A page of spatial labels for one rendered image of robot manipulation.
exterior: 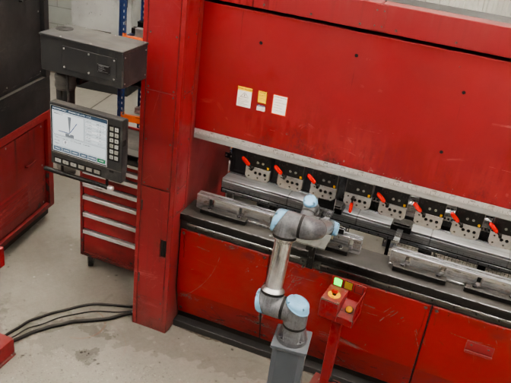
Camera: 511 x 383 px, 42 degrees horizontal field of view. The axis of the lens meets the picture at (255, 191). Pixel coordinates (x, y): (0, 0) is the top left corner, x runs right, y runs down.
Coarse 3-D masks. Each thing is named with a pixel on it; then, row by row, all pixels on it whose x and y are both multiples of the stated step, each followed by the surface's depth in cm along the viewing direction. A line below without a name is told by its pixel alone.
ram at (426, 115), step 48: (240, 48) 358; (288, 48) 348; (336, 48) 339; (384, 48) 330; (432, 48) 322; (288, 96) 359; (336, 96) 349; (384, 96) 340; (432, 96) 331; (480, 96) 323; (288, 144) 371; (336, 144) 360; (384, 144) 350; (432, 144) 341; (480, 144) 332; (480, 192) 342
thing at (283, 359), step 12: (276, 336) 326; (276, 348) 319; (288, 348) 319; (300, 348) 320; (276, 360) 324; (288, 360) 322; (300, 360) 322; (276, 372) 327; (288, 372) 325; (300, 372) 326
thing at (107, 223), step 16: (128, 144) 457; (96, 176) 448; (128, 176) 438; (80, 192) 461; (96, 192) 456; (112, 192) 449; (128, 192) 446; (80, 208) 467; (96, 208) 462; (112, 208) 457; (128, 208) 450; (96, 224) 468; (112, 224) 460; (128, 224) 458; (96, 240) 474; (112, 240) 466; (128, 240) 463; (96, 256) 480; (112, 256) 475; (128, 256) 469
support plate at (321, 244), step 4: (324, 236) 373; (328, 236) 374; (296, 240) 366; (300, 240) 366; (304, 240) 367; (308, 240) 367; (312, 240) 368; (316, 240) 368; (320, 240) 369; (324, 240) 369; (328, 240) 370; (304, 244) 364; (308, 244) 364; (312, 244) 364; (316, 244) 365; (320, 244) 365; (324, 244) 366; (320, 248) 362; (324, 248) 361
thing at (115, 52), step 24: (48, 48) 337; (72, 48) 330; (96, 48) 326; (120, 48) 326; (144, 48) 339; (72, 72) 337; (96, 72) 331; (120, 72) 326; (144, 72) 346; (72, 96) 360
